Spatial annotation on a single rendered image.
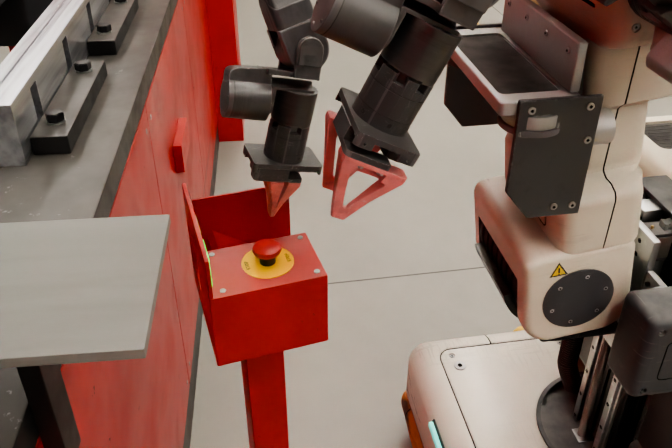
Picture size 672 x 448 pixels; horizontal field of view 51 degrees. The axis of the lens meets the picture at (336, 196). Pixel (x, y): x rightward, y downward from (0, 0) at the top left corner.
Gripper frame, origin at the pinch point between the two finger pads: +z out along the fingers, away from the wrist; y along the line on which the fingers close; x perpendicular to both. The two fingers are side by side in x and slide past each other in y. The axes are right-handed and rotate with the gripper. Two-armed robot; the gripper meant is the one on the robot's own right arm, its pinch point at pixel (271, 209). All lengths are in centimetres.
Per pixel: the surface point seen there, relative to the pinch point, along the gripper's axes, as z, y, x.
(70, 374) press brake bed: 6.4, 28.4, 24.6
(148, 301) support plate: -15.0, 24.1, 39.4
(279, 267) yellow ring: 2.2, 1.6, 11.5
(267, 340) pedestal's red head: 12.0, 2.5, 15.0
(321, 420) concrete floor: 74, -34, -24
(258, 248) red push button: 0.0, 4.6, 10.1
